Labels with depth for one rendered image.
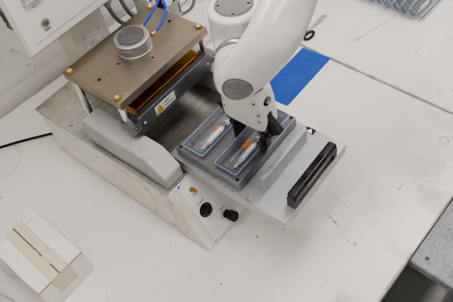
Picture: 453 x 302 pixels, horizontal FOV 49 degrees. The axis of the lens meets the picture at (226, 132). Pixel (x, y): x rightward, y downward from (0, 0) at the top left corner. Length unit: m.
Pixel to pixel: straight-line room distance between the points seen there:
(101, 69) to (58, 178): 0.43
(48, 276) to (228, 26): 0.68
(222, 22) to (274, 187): 0.37
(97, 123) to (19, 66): 0.56
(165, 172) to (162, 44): 0.28
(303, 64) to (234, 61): 0.82
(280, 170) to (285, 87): 0.51
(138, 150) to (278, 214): 0.32
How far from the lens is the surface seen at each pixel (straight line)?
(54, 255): 1.19
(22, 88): 1.69
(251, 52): 0.71
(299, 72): 1.51
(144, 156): 1.04
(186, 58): 1.13
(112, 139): 1.10
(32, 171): 1.47
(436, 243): 1.21
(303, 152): 1.03
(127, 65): 1.08
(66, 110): 1.31
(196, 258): 1.18
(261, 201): 0.97
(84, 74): 1.10
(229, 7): 0.79
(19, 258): 1.22
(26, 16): 1.08
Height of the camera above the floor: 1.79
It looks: 49 degrees down
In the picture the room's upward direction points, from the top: 12 degrees counter-clockwise
